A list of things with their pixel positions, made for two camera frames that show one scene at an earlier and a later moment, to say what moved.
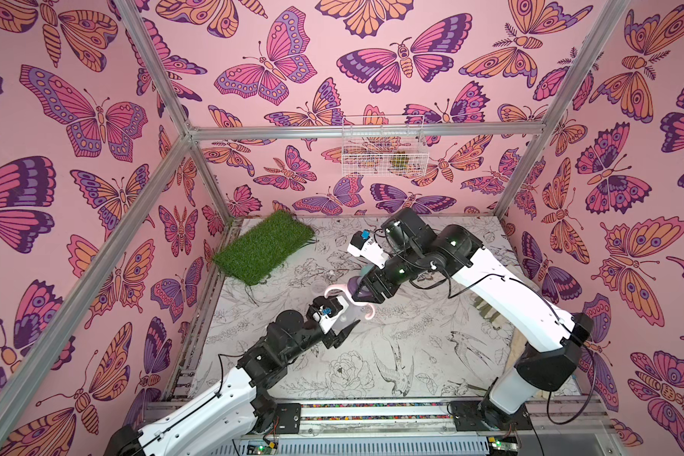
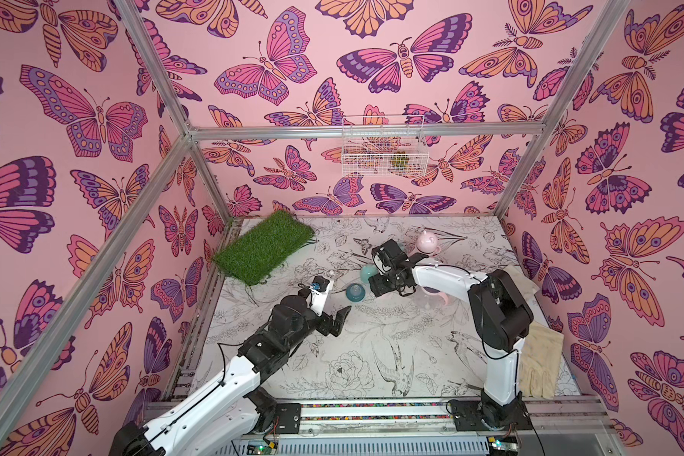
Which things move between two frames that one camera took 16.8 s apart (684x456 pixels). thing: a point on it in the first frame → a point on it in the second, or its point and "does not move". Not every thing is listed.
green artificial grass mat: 263,246 does not move
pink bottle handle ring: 344,289 → 433,291
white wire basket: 384,146 does not move
